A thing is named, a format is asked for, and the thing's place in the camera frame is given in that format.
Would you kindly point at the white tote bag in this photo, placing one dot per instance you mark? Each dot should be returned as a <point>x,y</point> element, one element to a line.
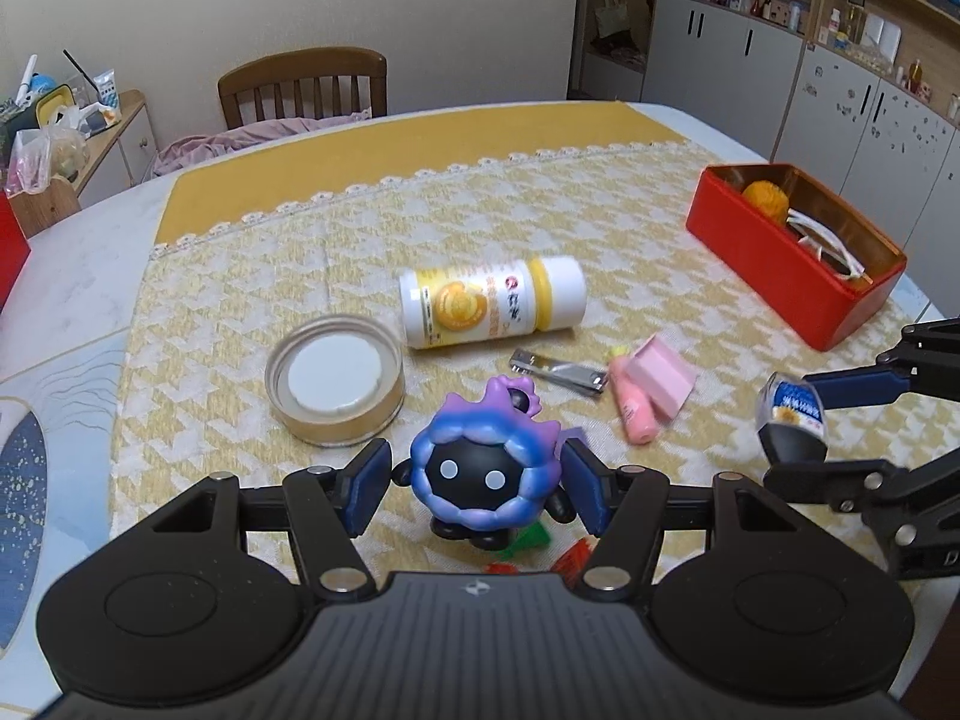
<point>615,15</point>

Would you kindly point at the red tin box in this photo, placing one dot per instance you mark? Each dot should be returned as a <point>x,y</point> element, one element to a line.
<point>780,277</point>

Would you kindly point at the yellow dark container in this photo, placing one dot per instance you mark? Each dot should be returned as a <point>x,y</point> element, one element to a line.
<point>56,101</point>

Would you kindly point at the yellow yarn ball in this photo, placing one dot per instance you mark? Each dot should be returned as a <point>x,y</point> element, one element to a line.
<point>765,199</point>

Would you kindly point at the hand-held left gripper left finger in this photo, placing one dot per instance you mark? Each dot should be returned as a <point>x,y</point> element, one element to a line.
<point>367,484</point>

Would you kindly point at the small blue label bottle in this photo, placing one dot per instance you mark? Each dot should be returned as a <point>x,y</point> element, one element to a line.
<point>795,405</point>

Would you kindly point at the yellow patterned tablecloth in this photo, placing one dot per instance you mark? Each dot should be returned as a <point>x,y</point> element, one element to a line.
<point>315,240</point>

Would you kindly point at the small pink bottle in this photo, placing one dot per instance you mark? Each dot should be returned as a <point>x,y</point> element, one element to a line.
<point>634,409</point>

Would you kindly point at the red candy wrapper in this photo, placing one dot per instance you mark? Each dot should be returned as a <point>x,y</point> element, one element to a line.
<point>576,564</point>

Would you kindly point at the round gold jar lid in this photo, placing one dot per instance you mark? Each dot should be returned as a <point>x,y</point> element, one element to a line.
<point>334,375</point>

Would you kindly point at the pink blanket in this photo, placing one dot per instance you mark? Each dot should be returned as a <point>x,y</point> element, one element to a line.
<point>247,139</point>

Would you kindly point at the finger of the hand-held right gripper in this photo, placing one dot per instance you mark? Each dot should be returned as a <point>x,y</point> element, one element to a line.
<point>795,444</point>
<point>862,388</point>

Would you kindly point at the purple blue toy figure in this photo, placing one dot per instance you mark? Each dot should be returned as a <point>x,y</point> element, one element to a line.
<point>480,465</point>

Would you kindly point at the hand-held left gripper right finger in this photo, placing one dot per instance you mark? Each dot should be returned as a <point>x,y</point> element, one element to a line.
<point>589,491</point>

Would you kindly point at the green candy wrapper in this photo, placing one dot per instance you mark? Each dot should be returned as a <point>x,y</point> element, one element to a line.
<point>529,540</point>

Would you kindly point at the clear plastic bag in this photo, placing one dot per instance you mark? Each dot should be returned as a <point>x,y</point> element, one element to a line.
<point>52,157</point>

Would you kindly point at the metal nail clipper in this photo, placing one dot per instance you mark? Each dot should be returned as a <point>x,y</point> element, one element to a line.
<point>562,373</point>

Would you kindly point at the white glasses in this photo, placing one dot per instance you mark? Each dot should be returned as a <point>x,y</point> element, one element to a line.
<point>825,244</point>

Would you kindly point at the wooden chair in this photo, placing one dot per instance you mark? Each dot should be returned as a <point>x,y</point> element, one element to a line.
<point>300,79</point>

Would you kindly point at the red cardboard box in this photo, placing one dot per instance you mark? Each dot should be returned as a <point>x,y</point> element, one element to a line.
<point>11,255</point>

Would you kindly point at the white floor cabinet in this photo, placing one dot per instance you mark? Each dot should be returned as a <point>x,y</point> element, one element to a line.
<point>720,67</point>

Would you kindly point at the wooden side cabinet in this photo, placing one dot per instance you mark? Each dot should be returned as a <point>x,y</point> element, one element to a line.
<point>124,142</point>

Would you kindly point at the white yellow label bottle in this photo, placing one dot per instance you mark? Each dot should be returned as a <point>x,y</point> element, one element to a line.
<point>487,300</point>

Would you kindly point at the white cabinet with stickers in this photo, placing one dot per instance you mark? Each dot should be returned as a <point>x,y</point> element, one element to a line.
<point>870,135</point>

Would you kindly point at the pink eraser block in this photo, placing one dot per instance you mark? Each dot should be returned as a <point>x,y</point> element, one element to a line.
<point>664,379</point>

